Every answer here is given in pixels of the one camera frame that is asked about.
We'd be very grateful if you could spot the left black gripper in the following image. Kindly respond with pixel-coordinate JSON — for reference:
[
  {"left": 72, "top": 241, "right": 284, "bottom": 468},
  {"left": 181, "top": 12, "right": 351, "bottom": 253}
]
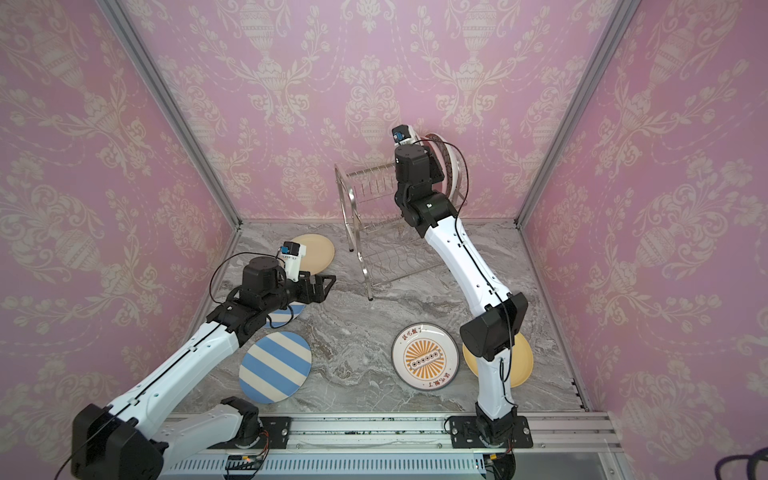
[{"left": 261, "top": 269, "right": 337, "bottom": 316}]

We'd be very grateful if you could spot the sunburst pattern plate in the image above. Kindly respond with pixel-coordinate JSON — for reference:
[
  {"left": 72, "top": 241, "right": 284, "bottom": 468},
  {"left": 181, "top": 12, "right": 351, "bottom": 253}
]
[
  {"left": 423, "top": 133, "right": 458, "bottom": 203},
  {"left": 391, "top": 323, "right": 460, "bottom": 391}
]

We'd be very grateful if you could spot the petal pattern plate orange rim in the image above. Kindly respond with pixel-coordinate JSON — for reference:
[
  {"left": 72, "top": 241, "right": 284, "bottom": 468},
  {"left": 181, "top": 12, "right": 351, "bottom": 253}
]
[{"left": 446, "top": 142, "right": 469, "bottom": 211}]

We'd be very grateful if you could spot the chrome wire dish rack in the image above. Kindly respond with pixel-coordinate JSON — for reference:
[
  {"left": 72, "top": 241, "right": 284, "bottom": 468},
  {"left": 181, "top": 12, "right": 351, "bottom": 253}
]
[{"left": 334, "top": 163, "right": 442, "bottom": 299}]

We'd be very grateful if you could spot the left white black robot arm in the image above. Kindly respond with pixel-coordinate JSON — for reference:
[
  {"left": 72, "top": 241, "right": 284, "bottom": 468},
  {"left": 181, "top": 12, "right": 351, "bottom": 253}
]
[{"left": 62, "top": 254, "right": 336, "bottom": 479}]

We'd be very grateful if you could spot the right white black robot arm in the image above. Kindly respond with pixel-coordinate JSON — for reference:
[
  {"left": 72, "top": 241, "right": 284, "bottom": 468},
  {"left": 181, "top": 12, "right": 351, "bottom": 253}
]
[{"left": 394, "top": 141, "right": 528, "bottom": 446}]

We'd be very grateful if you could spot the cream plate back left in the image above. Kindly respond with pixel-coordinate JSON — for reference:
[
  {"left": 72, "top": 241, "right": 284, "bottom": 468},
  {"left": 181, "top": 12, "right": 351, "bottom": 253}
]
[{"left": 292, "top": 233, "right": 335, "bottom": 275}]

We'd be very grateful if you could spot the blue striped plate rear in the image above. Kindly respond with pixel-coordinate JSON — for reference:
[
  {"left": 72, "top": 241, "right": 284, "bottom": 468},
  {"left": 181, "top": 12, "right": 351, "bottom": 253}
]
[{"left": 266, "top": 302, "right": 306, "bottom": 329}]

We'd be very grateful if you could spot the blue striped plate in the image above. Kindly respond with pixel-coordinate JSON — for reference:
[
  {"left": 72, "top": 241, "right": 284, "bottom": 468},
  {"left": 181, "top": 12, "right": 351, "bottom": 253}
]
[
  {"left": 239, "top": 332, "right": 312, "bottom": 404},
  {"left": 266, "top": 302, "right": 306, "bottom": 329}
]

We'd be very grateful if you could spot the blue striped plate front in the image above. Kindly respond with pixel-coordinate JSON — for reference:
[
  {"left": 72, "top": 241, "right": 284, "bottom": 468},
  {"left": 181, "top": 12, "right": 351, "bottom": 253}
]
[{"left": 239, "top": 332, "right": 312, "bottom": 404}]

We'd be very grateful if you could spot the yellow plate right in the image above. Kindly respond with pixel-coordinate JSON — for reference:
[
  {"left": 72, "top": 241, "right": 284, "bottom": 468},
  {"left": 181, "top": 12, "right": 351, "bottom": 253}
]
[{"left": 462, "top": 333, "right": 534, "bottom": 388}]

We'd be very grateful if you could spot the black object bottom right corner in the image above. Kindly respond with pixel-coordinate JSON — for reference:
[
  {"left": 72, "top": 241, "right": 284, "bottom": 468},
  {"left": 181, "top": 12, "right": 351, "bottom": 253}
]
[{"left": 714, "top": 447, "right": 768, "bottom": 480}]

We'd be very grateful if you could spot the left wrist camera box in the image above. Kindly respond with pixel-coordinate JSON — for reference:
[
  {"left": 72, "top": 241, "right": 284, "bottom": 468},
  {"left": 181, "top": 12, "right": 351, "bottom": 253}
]
[{"left": 280, "top": 241, "right": 307, "bottom": 281}]

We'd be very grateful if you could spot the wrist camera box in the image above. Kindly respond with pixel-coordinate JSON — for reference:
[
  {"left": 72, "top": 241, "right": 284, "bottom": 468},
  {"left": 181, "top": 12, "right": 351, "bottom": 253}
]
[
  {"left": 280, "top": 241, "right": 307, "bottom": 281},
  {"left": 391, "top": 124, "right": 420, "bottom": 145}
]

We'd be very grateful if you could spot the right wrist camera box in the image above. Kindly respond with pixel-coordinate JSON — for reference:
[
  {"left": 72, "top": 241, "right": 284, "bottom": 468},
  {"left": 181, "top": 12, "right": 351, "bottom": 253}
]
[{"left": 391, "top": 124, "right": 420, "bottom": 145}]

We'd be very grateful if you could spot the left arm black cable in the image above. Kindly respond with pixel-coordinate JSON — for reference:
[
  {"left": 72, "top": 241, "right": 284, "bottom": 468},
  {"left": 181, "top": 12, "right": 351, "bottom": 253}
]
[{"left": 208, "top": 251, "right": 283, "bottom": 307}]

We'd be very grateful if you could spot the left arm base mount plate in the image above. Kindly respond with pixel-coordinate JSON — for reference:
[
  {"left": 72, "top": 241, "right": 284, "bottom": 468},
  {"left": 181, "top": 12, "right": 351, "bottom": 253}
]
[{"left": 211, "top": 416, "right": 292, "bottom": 451}]

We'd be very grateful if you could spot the aluminium front rail frame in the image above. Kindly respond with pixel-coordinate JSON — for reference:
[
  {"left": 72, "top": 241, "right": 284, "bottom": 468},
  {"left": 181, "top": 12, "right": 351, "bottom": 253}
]
[{"left": 156, "top": 412, "right": 632, "bottom": 479}]

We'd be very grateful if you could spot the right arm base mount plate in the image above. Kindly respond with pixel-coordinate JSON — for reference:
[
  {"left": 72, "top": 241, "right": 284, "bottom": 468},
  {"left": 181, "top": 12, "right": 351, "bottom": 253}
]
[{"left": 444, "top": 415, "right": 534, "bottom": 450}]

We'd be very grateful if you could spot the right aluminium corner post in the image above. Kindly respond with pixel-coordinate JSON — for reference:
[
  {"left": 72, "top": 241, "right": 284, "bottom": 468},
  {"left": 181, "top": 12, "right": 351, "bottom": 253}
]
[{"left": 516, "top": 0, "right": 641, "bottom": 230}]

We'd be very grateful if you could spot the aluminium corner post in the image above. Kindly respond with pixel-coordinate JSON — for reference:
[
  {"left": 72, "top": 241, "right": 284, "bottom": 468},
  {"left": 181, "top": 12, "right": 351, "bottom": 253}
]
[
  {"left": 97, "top": 0, "right": 242, "bottom": 230},
  {"left": 516, "top": 0, "right": 641, "bottom": 230}
]

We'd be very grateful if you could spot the left aluminium corner post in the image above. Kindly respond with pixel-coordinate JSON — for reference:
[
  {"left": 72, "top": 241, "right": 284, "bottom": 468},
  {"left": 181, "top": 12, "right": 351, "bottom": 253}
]
[{"left": 97, "top": 0, "right": 242, "bottom": 230}]

